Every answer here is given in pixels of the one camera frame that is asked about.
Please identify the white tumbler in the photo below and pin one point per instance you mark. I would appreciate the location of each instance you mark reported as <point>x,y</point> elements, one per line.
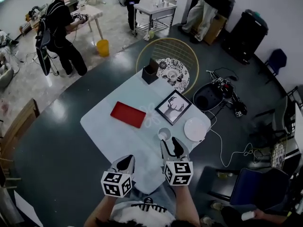
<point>248,215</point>

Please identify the white cup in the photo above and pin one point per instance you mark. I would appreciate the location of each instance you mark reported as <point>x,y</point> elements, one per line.
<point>165,132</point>

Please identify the person's white shirt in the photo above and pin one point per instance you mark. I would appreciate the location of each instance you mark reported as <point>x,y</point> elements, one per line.
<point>125,214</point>

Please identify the black backpack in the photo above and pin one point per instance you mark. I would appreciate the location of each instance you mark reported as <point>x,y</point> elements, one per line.
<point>45,39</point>

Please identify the black white floral cushion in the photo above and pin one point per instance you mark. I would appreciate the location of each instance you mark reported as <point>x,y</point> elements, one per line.
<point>183,79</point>

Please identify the brown cardboard box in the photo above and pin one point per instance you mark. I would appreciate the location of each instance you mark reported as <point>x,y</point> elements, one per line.
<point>216,29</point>

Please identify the gray office chair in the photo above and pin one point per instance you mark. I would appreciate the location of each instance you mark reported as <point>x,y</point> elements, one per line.
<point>279,119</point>

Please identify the clear plastic bottle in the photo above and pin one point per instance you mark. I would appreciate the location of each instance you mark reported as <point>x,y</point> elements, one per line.
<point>225,175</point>

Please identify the white desk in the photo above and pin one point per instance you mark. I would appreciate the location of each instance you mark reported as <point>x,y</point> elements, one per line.
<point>298,129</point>

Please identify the dark blue chair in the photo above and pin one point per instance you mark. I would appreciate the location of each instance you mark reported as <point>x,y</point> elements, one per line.
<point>258,188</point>

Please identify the clear flower shaped coaster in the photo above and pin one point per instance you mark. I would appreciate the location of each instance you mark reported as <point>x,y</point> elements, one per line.
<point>151,116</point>

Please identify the yellow bucket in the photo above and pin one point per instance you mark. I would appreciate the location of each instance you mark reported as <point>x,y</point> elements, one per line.
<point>103,48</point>

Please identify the white beanbag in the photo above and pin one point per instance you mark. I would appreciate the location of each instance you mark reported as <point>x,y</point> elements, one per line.
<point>6,77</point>

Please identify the person's blue jeans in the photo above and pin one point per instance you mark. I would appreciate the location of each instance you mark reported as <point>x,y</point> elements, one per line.
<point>151,190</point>

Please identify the person's left forearm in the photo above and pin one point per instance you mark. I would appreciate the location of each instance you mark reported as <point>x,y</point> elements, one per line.
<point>99,213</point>

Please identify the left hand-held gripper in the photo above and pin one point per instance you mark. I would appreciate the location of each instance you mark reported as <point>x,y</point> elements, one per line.
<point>114,185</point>

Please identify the dark lidded bin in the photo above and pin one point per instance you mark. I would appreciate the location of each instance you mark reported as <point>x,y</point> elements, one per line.
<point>230,6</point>

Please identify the small blue chair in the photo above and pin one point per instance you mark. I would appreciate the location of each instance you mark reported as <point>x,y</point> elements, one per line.
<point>278,58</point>

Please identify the black trash bin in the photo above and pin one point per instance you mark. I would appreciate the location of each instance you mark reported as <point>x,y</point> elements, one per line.
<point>246,37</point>

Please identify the white mug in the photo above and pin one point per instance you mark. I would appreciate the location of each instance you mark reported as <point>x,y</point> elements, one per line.
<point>146,37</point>

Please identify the red tray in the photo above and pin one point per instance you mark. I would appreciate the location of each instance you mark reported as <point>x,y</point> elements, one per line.
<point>127,113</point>

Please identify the light wooden table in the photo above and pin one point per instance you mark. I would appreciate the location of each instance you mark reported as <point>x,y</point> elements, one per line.
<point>93,12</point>

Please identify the green bottle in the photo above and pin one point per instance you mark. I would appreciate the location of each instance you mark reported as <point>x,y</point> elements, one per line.
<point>151,33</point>

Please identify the chair with patterned cushion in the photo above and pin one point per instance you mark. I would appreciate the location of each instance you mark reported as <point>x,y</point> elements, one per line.
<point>278,152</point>

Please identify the white board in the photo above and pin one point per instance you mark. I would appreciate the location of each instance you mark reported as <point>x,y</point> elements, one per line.
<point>28,212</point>

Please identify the white plate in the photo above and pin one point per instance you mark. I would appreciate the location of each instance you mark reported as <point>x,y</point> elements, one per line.
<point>195,129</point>

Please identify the small white bowl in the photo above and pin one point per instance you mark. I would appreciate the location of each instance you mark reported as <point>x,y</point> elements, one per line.
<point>172,74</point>

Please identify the black open box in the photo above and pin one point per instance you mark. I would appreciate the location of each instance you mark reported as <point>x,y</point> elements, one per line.
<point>149,75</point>

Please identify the black framed deer picture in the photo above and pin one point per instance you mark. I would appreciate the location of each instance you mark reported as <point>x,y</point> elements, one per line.
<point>172,107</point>

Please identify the wooden slatted sofa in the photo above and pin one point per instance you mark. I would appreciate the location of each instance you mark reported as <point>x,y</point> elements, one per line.
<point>30,23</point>

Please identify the spare black gripper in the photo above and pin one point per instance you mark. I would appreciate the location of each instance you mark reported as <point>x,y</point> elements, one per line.
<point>239,107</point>

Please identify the wooden bench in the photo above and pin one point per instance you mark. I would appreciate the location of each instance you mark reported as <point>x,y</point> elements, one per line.
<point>21,124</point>

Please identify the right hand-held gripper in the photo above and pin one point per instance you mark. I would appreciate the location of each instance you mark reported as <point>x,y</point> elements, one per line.
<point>178,174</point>

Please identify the white sink stand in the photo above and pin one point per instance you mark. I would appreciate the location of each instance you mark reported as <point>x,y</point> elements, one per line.
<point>154,8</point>

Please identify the table with pale blue cloth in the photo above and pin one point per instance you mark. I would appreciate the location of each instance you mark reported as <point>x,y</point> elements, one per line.
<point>113,136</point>

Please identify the person's right forearm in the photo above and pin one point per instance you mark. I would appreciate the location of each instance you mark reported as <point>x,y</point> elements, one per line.
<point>187,204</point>

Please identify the spare gripper with red parts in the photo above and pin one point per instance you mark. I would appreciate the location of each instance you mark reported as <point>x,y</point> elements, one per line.
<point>222,86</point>

